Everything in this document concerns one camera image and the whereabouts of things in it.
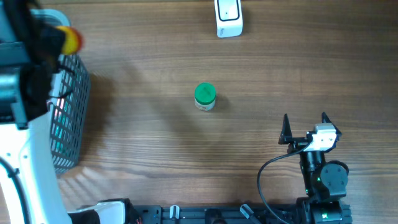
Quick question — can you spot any white barcode scanner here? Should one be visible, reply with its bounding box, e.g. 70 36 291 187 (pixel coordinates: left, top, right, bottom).
214 0 243 39

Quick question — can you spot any green lid jar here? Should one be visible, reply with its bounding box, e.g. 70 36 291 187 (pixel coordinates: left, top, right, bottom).
194 82 216 111

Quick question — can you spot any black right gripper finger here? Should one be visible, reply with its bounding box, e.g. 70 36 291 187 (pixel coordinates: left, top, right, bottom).
322 112 342 136
279 114 293 140

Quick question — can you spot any grey plastic mesh basket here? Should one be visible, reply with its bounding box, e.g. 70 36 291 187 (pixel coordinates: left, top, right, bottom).
29 8 91 175

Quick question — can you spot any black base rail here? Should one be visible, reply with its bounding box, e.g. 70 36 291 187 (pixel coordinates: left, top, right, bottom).
125 204 301 224

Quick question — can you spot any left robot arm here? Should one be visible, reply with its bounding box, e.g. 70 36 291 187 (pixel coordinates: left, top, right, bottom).
1 1 141 223

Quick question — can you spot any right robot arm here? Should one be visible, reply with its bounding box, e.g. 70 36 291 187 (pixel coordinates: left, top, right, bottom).
279 113 353 224

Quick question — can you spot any red yellow sauce bottle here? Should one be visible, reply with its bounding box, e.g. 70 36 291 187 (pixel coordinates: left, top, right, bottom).
57 26 83 55

